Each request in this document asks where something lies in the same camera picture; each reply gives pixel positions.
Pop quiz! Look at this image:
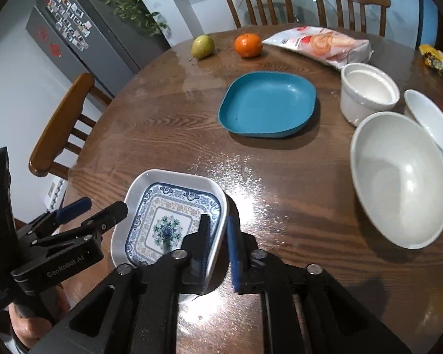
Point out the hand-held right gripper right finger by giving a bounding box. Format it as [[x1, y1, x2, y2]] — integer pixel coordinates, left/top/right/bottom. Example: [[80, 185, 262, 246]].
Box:
[[226, 214, 414, 354]]

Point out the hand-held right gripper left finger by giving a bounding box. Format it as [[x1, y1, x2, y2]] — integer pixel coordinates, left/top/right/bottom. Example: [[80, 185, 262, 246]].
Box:
[[30, 214, 212, 354]]

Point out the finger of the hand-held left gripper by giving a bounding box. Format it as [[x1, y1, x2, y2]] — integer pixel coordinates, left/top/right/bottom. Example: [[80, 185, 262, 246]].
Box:
[[31, 201, 129, 248], [17, 197, 93, 242]]

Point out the white blue-patterned square plate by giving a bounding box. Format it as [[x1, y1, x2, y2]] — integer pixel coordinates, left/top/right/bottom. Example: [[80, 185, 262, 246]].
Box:
[[111, 169, 230, 301]]

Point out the blue square plate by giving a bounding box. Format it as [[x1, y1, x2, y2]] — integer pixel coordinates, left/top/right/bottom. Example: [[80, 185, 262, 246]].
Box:
[[218, 72, 317, 139]]

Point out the large white bowl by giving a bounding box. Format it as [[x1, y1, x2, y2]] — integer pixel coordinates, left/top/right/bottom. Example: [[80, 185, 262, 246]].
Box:
[[350, 112, 443, 249]]

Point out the white straight-sided bowl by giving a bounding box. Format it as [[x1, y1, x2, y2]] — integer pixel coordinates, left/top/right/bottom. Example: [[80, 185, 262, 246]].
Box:
[[340, 63, 401, 127]]

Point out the small white bowl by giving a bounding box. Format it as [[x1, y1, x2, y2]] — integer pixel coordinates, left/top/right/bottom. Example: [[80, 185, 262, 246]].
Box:
[[403, 89, 443, 159]]

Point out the person's left hand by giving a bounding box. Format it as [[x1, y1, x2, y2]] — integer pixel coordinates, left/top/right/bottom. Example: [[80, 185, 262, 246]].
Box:
[[8, 283, 73, 350]]

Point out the grey refrigerator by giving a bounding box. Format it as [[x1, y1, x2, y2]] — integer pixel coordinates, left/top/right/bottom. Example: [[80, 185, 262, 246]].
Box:
[[25, 0, 170, 98]]

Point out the cluster of fridge magnets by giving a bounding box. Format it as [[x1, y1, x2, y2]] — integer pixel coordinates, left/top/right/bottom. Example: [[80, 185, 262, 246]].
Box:
[[44, 0, 93, 50]]

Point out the green pear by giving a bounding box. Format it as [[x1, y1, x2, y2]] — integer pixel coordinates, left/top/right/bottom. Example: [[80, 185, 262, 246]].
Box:
[[189, 35, 215, 61]]

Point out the orange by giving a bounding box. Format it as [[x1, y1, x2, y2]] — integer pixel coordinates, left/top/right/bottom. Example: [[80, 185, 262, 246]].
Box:
[[234, 33, 263, 58]]

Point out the trailing green plant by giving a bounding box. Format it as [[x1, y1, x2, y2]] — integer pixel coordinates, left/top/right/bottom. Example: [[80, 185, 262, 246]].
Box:
[[68, 0, 170, 37]]

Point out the white red snack bag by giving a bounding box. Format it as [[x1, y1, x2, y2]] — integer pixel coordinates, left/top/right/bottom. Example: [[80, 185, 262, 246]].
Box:
[[262, 26, 373, 71]]

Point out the yellow snack packet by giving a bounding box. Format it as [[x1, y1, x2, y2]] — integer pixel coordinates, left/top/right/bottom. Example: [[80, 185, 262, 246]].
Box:
[[418, 44, 443, 72]]

